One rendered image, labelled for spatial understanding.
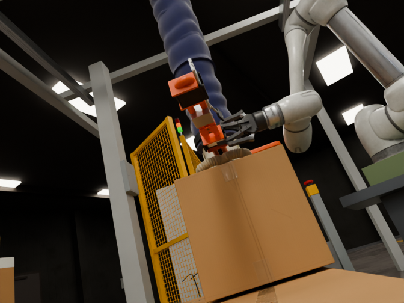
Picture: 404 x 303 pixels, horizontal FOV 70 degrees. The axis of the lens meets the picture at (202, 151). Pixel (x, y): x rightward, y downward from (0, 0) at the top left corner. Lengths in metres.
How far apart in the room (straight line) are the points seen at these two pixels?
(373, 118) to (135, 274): 1.96
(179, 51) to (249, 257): 1.06
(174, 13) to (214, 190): 1.08
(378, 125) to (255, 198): 0.69
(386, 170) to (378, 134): 0.20
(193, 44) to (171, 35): 0.15
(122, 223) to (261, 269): 1.79
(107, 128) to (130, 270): 1.31
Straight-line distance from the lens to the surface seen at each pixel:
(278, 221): 0.96
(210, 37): 3.89
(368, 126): 1.46
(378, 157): 1.45
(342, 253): 2.22
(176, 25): 1.70
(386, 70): 1.41
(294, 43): 1.42
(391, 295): 0.43
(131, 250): 2.53
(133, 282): 2.52
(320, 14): 1.46
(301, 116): 1.11
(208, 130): 1.00
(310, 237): 0.97
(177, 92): 0.77
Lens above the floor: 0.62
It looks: 23 degrees up
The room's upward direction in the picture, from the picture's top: 18 degrees counter-clockwise
